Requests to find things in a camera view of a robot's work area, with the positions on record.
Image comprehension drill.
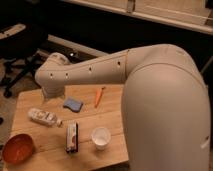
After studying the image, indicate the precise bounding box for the white paper cup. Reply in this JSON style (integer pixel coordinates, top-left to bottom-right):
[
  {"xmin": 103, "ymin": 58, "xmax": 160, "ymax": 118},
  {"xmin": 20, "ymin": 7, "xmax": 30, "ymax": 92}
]
[{"xmin": 91, "ymin": 127, "xmax": 111, "ymax": 150}]

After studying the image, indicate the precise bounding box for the black white eraser block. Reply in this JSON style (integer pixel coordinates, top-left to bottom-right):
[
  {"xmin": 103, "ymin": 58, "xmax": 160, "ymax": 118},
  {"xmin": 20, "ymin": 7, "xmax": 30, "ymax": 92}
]
[{"xmin": 66, "ymin": 122, "xmax": 78, "ymax": 153}]

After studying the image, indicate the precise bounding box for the blue sponge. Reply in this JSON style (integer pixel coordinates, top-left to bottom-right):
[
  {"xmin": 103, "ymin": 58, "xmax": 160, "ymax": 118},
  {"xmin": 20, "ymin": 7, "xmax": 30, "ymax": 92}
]
[{"xmin": 63, "ymin": 98, "xmax": 83, "ymax": 113}]

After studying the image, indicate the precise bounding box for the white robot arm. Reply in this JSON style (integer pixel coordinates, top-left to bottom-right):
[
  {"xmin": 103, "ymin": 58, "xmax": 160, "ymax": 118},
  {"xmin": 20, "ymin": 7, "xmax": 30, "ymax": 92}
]
[{"xmin": 35, "ymin": 44, "xmax": 211, "ymax": 171}]

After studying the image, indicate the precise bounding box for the black office chair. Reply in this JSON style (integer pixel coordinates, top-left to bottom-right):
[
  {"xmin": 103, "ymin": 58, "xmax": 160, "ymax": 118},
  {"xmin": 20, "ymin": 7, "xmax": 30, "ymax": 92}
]
[{"xmin": 0, "ymin": 24, "xmax": 48, "ymax": 98}]

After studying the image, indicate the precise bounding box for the orange bowl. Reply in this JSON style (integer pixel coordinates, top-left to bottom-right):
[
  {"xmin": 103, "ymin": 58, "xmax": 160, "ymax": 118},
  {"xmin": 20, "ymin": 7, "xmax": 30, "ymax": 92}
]
[{"xmin": 2, "ymin": 134, "xmax": 34, "ymax": 164}]

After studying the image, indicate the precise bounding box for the clear plastic bottle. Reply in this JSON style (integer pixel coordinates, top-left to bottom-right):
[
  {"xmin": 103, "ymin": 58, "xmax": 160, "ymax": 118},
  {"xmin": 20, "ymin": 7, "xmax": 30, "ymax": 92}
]
[{"xmin": 28, "ymin": 108, "xmax": 62, "ymax": 127}]

